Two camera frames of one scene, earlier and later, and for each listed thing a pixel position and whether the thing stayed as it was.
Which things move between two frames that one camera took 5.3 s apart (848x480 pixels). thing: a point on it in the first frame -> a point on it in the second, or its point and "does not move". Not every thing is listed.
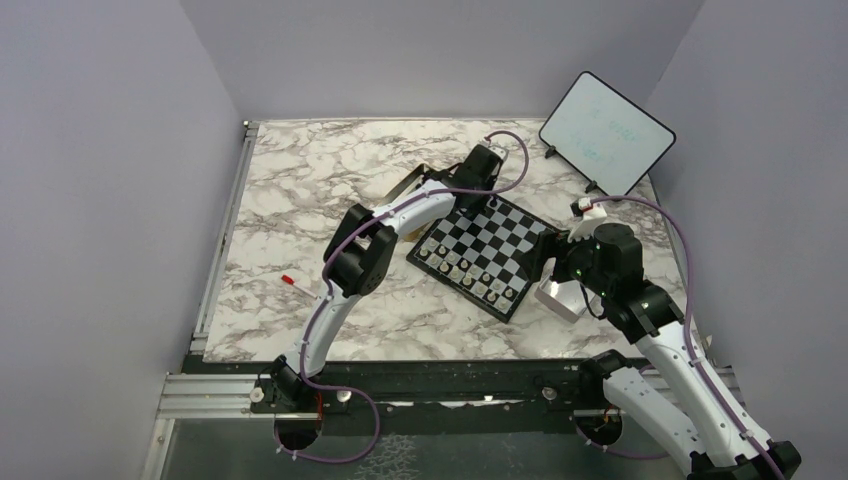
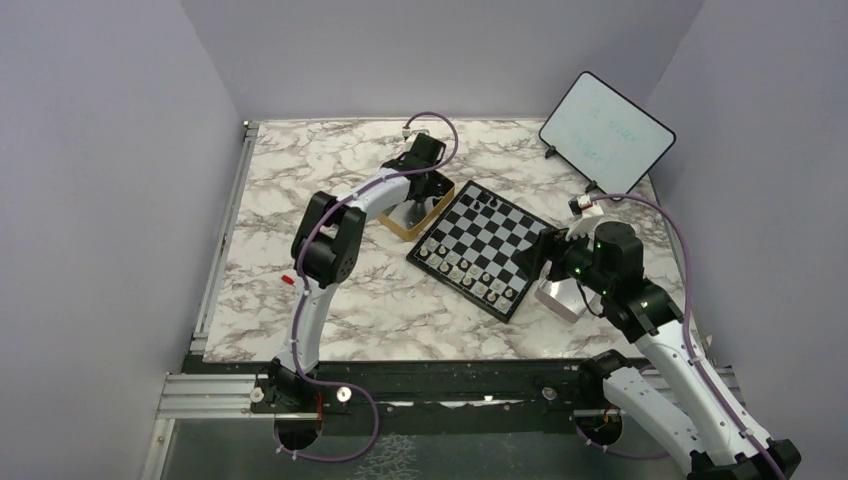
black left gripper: x=476 y=206 -> x=428 y=189
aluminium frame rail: x=220 y=248 does not move
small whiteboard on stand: x=605 y=136 does not move
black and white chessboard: x=481 y=256 does not move
